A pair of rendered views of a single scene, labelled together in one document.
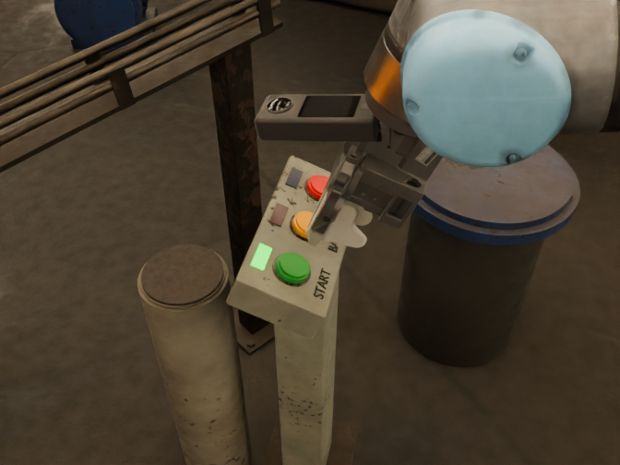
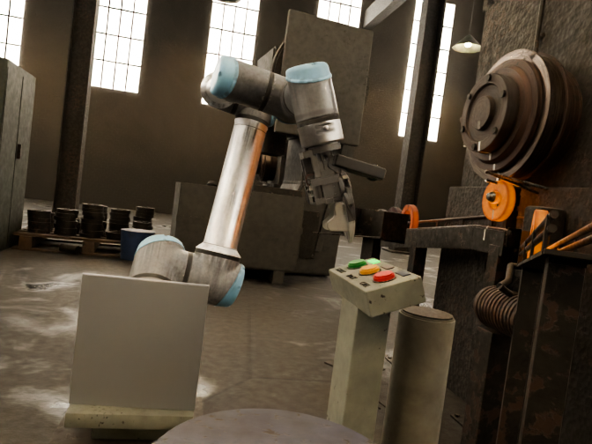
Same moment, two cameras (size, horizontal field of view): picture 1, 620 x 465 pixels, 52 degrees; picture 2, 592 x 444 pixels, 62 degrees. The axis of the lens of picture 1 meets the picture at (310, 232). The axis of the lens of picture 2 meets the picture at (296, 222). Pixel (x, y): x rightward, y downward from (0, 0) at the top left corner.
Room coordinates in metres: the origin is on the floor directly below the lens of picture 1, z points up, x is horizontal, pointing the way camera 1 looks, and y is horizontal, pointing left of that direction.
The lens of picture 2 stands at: (1.40, -0.58, 0.73)
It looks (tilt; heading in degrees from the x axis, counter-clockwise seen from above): 3 degrees down; 154
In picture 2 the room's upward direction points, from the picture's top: 7 degrees clockwise
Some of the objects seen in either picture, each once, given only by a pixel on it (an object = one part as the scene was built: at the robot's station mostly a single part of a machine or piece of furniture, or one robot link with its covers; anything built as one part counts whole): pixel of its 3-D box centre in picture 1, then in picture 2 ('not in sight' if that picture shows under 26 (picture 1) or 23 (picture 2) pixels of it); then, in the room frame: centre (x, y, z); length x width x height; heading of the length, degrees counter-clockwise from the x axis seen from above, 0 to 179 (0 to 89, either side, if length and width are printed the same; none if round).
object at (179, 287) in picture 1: (204, 384); (410, 427); (0.58, 0.17, 0.26); 0.12 x 0.12 x 0.52
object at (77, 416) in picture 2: not in sight; (136, 396); (-0.04, -0.31, 0.10); 0.32 x 0.32 x 0.04; 76
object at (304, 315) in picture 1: (307, 365); (351, 412); (0.58, 0.00, 0.31); 0.24 x 0.16 x 0.62; 166
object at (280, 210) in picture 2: not in sight; (233, 228); (-2.74, 0.86, 0.39); 1.03 x 0.83 x 0.79; 80
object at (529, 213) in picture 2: not in sight; (541, 244); (0.33, 0.84, 0.68); 0.11 x 0.08 x 0.24; 76
